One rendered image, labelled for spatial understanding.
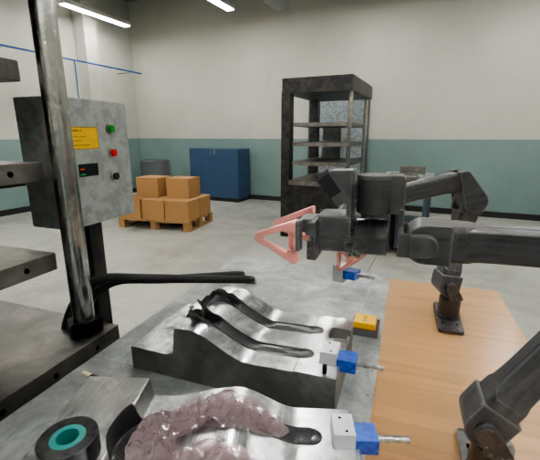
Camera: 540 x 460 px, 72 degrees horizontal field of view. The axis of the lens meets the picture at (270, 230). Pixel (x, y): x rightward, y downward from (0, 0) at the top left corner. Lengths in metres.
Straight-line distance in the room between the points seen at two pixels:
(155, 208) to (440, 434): 5.23
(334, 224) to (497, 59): 6.90
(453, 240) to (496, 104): 6.77
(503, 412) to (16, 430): 0.87
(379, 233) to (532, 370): 0.29
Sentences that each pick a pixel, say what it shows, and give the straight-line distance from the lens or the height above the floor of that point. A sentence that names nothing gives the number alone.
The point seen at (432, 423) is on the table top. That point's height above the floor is 0.80.
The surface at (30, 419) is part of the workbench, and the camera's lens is 0.97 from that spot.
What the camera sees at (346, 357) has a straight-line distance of 0.84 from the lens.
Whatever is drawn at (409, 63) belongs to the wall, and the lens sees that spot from 7.41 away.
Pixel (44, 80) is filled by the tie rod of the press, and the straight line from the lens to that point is 1.14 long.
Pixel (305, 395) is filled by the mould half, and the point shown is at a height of 0.84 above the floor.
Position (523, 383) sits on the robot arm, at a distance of 0.70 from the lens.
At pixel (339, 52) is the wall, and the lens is 7.67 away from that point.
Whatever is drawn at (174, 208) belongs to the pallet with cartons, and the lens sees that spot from 5.57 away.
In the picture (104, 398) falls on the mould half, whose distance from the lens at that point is 0.77.
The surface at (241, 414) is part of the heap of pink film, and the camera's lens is 0.69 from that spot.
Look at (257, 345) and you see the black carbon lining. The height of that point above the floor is 0.88.
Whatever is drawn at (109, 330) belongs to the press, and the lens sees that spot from 1.27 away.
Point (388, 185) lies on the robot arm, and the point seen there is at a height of 1.29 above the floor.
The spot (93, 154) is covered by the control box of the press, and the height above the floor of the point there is 1.30.
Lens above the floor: 1.36
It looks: 14 degrees down
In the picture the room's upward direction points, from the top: straight up
